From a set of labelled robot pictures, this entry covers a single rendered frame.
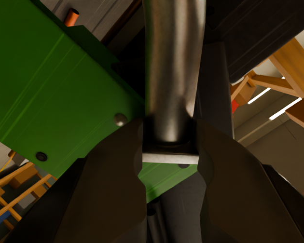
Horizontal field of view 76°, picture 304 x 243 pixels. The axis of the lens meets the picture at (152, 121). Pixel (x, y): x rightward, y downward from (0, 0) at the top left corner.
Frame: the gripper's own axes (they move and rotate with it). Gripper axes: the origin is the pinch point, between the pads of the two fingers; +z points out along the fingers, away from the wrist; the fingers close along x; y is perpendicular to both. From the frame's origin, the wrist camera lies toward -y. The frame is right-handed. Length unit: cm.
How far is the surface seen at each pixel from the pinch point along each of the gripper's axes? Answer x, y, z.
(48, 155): -10.0, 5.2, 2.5
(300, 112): 40, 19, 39
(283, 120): 419, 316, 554
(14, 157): -25.1, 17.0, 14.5
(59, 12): -24.2, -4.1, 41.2
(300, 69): 54, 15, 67
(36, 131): -10.4, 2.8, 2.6
